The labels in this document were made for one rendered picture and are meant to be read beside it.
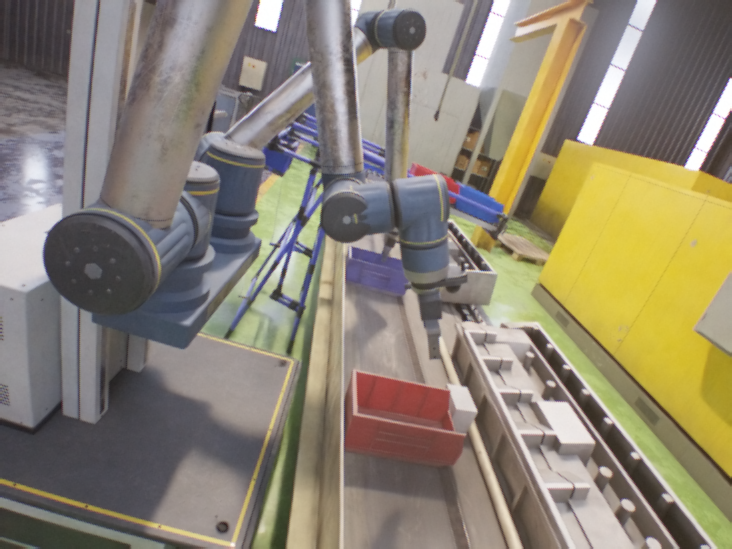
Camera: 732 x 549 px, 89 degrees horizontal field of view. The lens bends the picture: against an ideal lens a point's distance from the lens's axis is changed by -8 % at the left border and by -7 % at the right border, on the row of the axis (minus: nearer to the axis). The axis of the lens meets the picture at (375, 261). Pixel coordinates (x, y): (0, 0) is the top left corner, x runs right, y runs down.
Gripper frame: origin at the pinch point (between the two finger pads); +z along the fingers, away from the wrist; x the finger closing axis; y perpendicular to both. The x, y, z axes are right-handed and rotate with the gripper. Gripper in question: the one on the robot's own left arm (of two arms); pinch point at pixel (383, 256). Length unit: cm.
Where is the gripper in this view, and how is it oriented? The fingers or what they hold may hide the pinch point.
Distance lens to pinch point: 219.4
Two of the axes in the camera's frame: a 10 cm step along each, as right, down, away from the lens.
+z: -3.0, 8.9, 3.5
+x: -0.7, -3.9, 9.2
